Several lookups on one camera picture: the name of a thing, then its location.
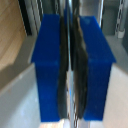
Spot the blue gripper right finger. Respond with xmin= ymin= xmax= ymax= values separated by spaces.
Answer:
xmin=72 ymin=15 xmax=117 ymax=122

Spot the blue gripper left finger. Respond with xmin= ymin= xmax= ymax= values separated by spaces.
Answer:
xmin=30 ymin=13 xmax=70 ymax=123

